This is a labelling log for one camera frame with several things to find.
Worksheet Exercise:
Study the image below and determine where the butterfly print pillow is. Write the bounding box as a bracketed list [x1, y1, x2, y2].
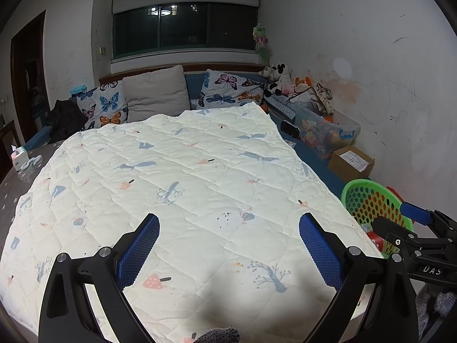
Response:
[77, 80, 128, 131]
[196, 69, 266, 109]

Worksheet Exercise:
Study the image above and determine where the cream printed quilt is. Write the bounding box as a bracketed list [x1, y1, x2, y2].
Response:
[0, 102, 384, 343]

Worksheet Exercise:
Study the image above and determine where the clear plastic storage bin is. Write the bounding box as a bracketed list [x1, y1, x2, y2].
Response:
[294, 105, 361, 159]

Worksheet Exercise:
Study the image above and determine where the brown wooden door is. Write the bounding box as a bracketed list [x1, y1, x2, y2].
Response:
[10, 10, 47, 133]

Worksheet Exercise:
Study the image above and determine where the dark wooden cabinet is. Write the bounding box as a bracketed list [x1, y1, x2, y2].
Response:
[0, 114, 17, 172]

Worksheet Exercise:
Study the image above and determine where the black and white plush toy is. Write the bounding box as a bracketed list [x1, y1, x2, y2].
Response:
[262, 63, 291, 95]

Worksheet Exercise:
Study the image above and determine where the black jacket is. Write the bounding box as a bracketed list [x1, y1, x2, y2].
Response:
[46, 99, 88, 141]

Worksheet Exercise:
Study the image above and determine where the patterned flat board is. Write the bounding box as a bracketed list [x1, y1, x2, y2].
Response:
[264, 96, 297, 120]

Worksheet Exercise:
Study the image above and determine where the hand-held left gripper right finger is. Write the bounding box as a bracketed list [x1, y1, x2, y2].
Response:
[299, 212, 420, 343]

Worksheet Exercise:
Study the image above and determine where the colourful hanging wall decoration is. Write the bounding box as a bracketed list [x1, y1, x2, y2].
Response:
[252, 23, 272, 61]

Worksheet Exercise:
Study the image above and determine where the black handheld device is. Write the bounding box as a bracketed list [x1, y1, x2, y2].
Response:
[280, 121, 300, 138]

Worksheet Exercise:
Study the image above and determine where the dark window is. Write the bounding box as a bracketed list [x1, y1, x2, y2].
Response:
[112, 2, 259, 59]

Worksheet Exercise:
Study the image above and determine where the printed cloth bag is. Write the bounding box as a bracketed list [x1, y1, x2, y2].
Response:
[289, 83, 334, 115]

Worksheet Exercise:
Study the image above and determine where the blue sheeted bed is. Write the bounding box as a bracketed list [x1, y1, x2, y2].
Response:
[25, 62, 372, 201]

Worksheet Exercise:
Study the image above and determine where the pale blue braided cord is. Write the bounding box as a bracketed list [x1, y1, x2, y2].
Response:
[19, 155, 43, 172]

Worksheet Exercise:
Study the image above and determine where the brown cardboard box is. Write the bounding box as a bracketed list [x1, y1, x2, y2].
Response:
[328, 145, 375, 183]

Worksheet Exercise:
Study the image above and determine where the white and pink tissue box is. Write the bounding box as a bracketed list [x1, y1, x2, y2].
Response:
[10, 145, 29, 170]

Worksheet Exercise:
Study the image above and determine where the person's left forearm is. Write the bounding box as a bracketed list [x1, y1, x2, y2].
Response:
[198, 326, 240, 343]

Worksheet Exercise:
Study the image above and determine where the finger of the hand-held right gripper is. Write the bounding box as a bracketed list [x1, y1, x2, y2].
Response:
[372, 216, 434, 258]
[400, 202, 457, 247]

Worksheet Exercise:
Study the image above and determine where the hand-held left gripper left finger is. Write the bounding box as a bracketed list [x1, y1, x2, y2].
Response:
[37, 213, 160, 343]

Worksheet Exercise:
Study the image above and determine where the person's right forearm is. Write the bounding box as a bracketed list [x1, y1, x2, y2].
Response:
[416, 285, 457, 333]

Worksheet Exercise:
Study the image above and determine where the green plastic basket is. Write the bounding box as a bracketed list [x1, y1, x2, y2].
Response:
[341, 180, 415, 258]

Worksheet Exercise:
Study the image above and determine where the grey pillow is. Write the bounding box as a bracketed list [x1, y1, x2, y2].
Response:
[121, 65, 190, 124]

